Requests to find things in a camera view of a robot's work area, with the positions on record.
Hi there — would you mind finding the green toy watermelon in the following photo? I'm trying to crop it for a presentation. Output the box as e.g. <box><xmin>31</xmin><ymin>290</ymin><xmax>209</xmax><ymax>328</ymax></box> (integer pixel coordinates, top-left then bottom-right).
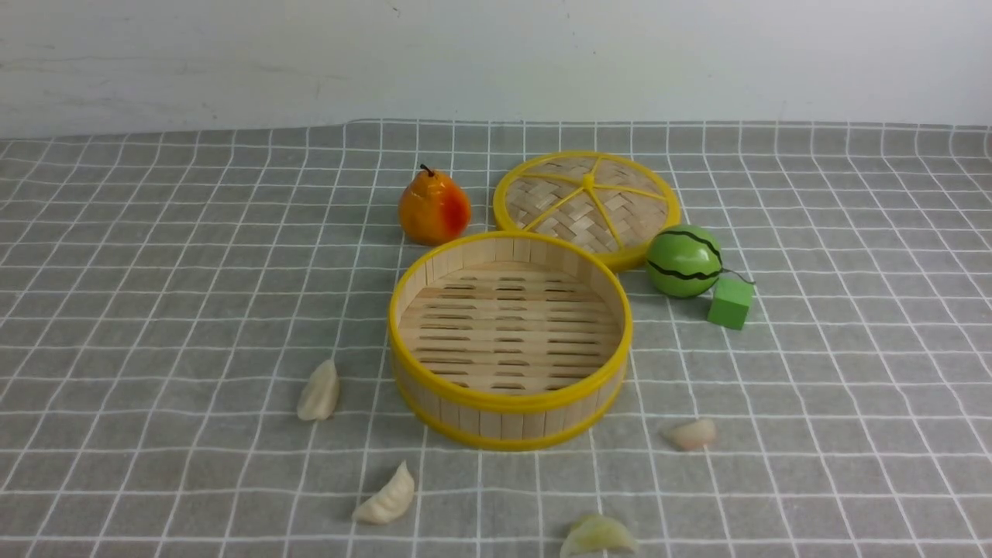
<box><xmin>646</xmin><ymin>225</ymin><xmax>723</xmax><ymax>299</ymax></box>

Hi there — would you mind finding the grey checked tablecloth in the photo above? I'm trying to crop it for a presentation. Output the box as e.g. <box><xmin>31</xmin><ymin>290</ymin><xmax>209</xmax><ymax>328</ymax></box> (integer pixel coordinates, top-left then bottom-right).
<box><xmin>1</xmin><ymin>121</ymin><xmax>991</xmax><ymax>557</ymax></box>

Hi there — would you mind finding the pale green dumpling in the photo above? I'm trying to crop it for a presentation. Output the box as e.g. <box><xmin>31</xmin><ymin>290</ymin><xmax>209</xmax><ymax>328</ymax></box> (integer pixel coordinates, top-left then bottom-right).
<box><xmin>559</xmin><ymin>515</ymin><xmax>639</xmax><ymax>558</ymax></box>

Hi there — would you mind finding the woven bamboo steamer lid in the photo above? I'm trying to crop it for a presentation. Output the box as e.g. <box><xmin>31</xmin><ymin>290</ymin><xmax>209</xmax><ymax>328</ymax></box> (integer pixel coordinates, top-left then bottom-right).
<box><xmin>492</xmin><ymin>151</ymin><xmax>683</xmax><ymax>272</ymax></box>

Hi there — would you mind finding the cream white dumpling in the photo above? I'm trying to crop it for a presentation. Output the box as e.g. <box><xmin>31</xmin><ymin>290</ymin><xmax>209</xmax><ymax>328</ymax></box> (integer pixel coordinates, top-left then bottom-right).
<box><xmin>351</xmin><ymin>460</ymin><xmax>417</xmax><ymax>525</ymax></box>

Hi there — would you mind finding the orange toy pear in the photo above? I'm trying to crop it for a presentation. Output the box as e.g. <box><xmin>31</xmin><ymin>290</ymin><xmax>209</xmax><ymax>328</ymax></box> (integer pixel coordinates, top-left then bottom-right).
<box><xmin>399</xmin><ymin>164</ymin><xmax>472</xmax><ymax>246</ymax></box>

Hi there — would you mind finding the green wooden cube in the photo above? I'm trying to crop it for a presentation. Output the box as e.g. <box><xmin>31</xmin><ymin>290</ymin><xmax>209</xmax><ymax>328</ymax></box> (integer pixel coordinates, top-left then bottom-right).
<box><xmin>706</xmin><ymin>277</ymin><xmax>756</xmax><ymax>331</ymax></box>

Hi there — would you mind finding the pinkish white dumpling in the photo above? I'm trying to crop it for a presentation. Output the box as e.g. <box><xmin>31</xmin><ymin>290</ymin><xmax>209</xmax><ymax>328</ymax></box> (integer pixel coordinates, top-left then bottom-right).
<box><xmin>665</xmin><ymin>418</ymin><xmax>717</xmax><ymax>452</ymax></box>

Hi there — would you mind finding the yellow rimmed bamboo steamer tray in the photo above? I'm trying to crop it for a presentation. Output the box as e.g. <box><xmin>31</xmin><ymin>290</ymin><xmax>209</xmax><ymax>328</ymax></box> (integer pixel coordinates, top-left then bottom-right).
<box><xmin>387</xmin><ymin>232</ymin><xmax>633</xmax><ymax>451</ymax></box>

